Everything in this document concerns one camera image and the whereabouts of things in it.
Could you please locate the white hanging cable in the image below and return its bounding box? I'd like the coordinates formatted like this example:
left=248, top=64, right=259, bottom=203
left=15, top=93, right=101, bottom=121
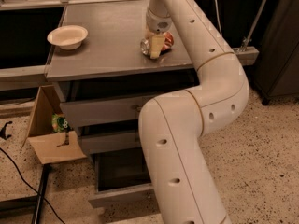
left=201, top=0, right=224, bottom=37

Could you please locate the red coke can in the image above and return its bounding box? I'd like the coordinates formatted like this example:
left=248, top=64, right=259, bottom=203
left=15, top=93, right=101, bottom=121
left=140, top=32, right=174, bottom=57

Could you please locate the grey drawer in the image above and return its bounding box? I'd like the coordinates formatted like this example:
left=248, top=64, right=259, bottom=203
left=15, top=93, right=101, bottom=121
left=78, top=130, right=140, bottom=155
left=60, top=95, right=153, bottom=128
left=89, top=147, right=154, bottom=208

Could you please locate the white bowl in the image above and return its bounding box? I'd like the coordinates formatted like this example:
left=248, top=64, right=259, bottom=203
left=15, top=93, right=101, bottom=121
left=47, top=25, right=88, bottom=50

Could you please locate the black floor cable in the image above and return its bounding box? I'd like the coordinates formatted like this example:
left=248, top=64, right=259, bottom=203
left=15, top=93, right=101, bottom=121
left=0, top=120, right=67, bottom=224

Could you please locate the grey top drawer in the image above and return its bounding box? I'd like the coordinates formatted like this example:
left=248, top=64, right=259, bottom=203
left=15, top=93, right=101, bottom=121
left=60, top=95, right=153, bottom=128

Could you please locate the green chip bag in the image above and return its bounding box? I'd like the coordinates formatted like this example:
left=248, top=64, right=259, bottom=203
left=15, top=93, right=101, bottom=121
left=51, top=114, right=69, bottom=133

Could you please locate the grey bottom drawer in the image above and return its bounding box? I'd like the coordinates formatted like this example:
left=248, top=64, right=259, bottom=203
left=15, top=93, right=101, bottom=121
left=89, top=147, right=154, bottom=208

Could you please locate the dark grey cabinet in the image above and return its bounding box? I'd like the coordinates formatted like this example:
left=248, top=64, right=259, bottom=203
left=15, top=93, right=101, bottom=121
left=252, top=0, right=299, bottom=105

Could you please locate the grey metal rail frame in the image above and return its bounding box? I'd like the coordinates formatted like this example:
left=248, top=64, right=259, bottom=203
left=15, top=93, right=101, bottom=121
left=0, top=0, right=275, bottom=91

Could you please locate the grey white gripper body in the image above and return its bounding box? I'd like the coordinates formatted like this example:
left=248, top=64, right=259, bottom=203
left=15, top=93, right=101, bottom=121
left=146, top=8, right=172, bottom=34

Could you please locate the diagonal metal rod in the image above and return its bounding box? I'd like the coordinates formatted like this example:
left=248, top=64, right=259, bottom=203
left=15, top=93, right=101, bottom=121
left=237, top=0, right=267, bottom=53

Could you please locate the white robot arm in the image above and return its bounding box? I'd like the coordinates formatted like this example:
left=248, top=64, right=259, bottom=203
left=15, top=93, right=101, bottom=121
left=139, top=0, right=249, bottom=224

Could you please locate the grey middle drawer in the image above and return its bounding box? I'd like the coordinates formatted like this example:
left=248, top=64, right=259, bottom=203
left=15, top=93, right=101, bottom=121
left=78, top=130, right=140, bottom=155

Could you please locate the cardboard box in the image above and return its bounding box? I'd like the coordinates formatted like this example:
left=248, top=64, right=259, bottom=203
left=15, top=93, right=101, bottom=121
left=27, top=85, right=85, bottom=164

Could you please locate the black metal floor stand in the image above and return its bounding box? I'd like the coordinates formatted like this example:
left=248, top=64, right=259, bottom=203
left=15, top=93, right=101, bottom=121
left=0, top=164, right=50, bottom=224

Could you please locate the grey drawer cabinet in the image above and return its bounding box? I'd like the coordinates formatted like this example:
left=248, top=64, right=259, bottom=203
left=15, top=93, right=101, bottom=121
left=46, top=0, right=206, bottom=209

